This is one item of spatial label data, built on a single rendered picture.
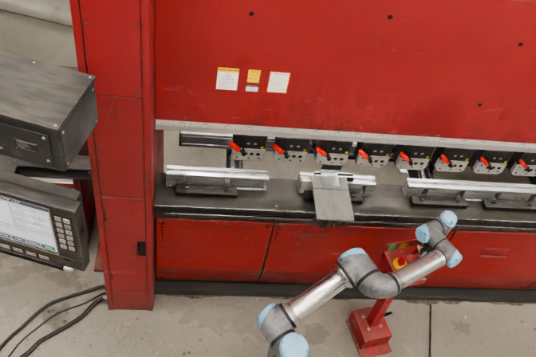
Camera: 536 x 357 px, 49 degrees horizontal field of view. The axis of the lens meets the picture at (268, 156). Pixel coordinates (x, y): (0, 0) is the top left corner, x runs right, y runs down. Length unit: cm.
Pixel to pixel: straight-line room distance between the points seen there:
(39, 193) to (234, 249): 141
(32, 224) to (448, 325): 262
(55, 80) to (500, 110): 187
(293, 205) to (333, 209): 24
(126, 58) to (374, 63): 98
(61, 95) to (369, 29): 117
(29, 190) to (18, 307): 170
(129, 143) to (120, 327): 141
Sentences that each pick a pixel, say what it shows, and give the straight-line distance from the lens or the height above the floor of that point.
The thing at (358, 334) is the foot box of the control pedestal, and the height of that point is 7.
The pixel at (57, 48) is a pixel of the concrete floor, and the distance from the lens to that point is 517.
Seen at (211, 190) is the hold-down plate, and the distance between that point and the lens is 288.
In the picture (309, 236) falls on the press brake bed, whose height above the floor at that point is 67.
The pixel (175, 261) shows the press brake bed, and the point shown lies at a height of 38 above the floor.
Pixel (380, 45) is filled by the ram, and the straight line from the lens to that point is 237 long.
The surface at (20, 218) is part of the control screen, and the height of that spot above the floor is 147.
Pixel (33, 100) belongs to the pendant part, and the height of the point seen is 195.
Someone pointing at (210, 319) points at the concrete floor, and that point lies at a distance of 353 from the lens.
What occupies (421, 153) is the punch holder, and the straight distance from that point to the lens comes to 287.
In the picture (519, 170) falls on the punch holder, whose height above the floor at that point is 115.
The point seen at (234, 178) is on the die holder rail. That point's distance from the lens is 287.
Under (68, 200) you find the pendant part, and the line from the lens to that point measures 198.
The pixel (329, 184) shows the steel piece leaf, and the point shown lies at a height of 100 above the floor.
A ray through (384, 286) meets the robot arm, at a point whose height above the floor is 116.
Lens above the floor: 315
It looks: 47 degrees down
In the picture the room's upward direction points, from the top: 12 degrees clockwise
